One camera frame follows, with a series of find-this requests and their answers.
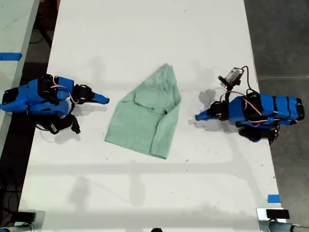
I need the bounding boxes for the pale green T-shirt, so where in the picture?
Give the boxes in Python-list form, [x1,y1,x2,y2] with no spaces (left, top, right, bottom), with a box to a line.
[104,63,182,160]

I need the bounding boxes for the long blue tape strip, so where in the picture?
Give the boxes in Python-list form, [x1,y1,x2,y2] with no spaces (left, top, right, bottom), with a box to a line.
[0,52,23,61]

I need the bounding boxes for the white side table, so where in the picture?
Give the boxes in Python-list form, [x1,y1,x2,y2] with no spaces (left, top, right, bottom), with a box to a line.
[0,0,41,155]

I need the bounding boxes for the small black box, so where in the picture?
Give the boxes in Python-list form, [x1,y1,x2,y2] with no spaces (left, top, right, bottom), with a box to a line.
[266,209,290,219]
[14,211,37,222]

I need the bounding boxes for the grey pipe with blue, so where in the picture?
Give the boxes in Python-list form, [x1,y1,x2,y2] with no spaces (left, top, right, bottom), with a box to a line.
[259,220,309,232]
[0,223,37,232]

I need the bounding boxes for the black camera box white label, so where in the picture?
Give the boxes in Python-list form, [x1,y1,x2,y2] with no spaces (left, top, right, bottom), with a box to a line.
[49,114,82,135]

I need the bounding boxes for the silver black camera box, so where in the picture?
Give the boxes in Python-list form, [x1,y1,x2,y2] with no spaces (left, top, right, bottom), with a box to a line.
[218,67,244,88]

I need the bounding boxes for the black camera cable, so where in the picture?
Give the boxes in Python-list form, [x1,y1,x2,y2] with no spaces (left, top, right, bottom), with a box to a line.
[240,65,259,94]

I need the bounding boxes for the black floor cable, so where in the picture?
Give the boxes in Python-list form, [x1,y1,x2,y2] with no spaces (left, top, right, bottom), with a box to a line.
[29,28,52,44]

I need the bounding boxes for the shiny metal bracket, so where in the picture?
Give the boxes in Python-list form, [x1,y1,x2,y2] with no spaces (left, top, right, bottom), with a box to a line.
[18,210,46,228]
[256,207,291,222]

